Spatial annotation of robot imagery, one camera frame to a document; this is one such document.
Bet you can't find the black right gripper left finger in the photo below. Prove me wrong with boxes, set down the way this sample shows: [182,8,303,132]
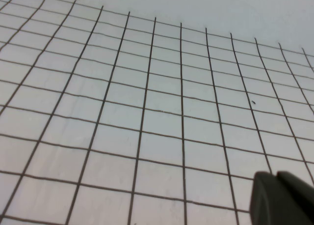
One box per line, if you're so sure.
[248,170,296,225]

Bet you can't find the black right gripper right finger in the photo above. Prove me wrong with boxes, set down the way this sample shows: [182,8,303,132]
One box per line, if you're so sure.
[276,170,314,225]

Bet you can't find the white grid-lined mat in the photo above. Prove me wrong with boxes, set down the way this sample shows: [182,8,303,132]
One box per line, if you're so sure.
[0,0,314,225]

